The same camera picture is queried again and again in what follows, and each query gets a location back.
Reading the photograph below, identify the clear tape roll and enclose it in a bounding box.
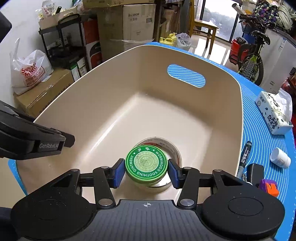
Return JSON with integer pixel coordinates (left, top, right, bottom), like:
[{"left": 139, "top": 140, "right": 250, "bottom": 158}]
[{"left": 135, "top": 137, "right": 182, "bottom": 192}]

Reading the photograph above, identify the wooden chair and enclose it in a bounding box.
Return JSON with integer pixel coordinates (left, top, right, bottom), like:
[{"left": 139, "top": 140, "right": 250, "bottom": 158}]
[{"left": 189, "top": 0, "right": 218, "bottom": 54}]

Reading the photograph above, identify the translucent plastic bag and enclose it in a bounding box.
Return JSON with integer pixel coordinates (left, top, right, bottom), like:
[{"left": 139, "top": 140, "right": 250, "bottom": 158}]
[{"left": 176, "top": 33, "right": 192, "bottom": 51}]

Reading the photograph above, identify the green black bicycle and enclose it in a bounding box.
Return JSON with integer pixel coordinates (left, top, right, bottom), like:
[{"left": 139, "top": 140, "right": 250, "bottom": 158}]
[{"left": 229, "top": 3, "right": 277, "bottom": 86}]

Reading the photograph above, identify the purple orange toy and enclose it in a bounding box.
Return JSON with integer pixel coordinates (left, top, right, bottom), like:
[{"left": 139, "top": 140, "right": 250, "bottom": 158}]
[{"left": 259, "top": 179, "right": 280, "bottom": 197}]

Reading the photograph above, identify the white tissue pack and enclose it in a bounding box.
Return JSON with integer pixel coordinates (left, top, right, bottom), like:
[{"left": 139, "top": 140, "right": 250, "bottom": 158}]
[{"left": 255, "top": 89, "right": 293, "bottom": 135}]

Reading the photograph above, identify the floor cardboard box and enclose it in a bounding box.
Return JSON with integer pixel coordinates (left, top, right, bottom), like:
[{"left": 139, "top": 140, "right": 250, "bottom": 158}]
[{"left": 14, "top": 68, "right": 74, "bottom": 118}]

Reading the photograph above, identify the beige plastic storage bin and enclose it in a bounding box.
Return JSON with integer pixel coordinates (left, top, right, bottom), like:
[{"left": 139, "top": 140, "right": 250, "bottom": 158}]
[{"left": 16, "top": 45, "right": 243, "bottom": 193}]

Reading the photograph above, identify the blue silicone baking mat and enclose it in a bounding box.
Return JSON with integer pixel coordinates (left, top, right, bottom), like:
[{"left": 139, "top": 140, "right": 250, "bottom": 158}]
[{"left": 8, "top": 42, "right": 295, "bottom": 240}]

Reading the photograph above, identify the yellow detergent jug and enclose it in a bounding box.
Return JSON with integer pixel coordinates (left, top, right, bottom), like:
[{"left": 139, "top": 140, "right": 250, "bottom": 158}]
[{"left": 159, "top": 33, "right": 177, "bottom": 46}]

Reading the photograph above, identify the black marker pen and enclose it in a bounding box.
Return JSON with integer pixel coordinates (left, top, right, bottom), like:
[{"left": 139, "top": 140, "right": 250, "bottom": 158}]
[{"left": 236, "top": 141, "right": 252, "bottom": 179}]

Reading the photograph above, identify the black metal shelf rack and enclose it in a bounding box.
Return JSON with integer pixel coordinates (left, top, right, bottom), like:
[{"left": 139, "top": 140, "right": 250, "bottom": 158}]
[{"left": 39, "top": 14, "right": 90, "bottom": 72}]

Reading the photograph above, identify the white red plastic bag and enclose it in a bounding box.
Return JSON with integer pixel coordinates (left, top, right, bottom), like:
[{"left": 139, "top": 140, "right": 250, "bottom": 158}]
[{"left": 10, "top": 38, "right": 54, "bottom": 95}]

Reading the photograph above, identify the large stacked cardboard box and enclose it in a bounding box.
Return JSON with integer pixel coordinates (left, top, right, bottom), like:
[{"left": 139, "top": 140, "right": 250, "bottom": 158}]
[{"left": 97, "top": 4, "right": 156, "bottom": 61}]

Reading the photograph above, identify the green ointment tin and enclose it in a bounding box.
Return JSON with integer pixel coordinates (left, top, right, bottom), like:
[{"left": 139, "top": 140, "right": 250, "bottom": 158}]
[{"left": 125, "top": 145, "right": 168, "bottom": 187}]

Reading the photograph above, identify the white pill bottle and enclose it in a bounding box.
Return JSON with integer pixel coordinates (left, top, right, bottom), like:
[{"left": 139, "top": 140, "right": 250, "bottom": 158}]
[{"left": 270, "top": 148, "right": 291, "bottom": 169}]

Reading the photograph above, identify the black remote control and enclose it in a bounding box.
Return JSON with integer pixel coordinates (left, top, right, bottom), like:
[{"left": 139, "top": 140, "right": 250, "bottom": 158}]
[{"left": 247, "top": 163, "right": 264, "bottom": 187}]

